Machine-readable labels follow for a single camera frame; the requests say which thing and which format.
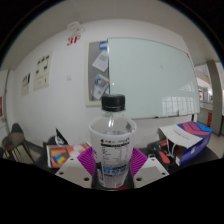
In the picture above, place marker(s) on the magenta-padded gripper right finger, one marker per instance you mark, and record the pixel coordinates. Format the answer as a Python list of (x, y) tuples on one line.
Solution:
[(150, 171)]

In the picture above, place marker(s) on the small black flag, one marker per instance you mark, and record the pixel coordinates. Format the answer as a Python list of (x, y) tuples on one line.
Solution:
[(61, 137)]

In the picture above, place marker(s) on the black and red tool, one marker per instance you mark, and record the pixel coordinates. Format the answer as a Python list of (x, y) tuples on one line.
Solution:
[(160, 153)]

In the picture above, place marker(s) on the colourful orange book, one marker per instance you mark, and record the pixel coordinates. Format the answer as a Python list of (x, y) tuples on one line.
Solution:
[(63, 155)]

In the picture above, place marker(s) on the flat round red coaster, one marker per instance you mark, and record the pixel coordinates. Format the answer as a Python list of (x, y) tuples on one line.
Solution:
[(121, 188)]

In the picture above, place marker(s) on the white ceiling fixture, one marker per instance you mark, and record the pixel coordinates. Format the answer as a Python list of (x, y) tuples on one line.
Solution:
[(76, 28)]

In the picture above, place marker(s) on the grey notice board with papers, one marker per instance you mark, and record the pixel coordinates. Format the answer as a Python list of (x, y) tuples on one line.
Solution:
[(96, 73)]

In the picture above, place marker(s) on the small white wall poster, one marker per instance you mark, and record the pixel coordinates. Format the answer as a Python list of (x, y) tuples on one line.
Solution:
[(26, 84)]

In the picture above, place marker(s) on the dark grey chair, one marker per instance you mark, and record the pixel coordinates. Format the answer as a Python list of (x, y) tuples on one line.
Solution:
[(16, 128)]

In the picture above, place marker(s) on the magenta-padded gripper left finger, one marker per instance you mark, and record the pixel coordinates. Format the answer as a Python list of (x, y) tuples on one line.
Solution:
[(71, 172)]

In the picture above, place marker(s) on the white wall switch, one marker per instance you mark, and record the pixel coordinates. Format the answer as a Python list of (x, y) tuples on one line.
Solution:
[(69, 78)]

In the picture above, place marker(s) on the large white wall poster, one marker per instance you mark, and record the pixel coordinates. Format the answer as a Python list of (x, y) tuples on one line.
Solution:
[(43, 71)]

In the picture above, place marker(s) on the blue and white paper box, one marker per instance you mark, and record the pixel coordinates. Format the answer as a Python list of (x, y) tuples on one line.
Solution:
[(190, 140)]

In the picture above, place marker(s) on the large wall whiteboard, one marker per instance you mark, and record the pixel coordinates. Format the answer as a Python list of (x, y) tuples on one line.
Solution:
[(153, 76)]

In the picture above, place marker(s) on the clear black-capped drink bottle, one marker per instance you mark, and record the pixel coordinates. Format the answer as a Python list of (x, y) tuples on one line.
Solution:
[(112, 150)]

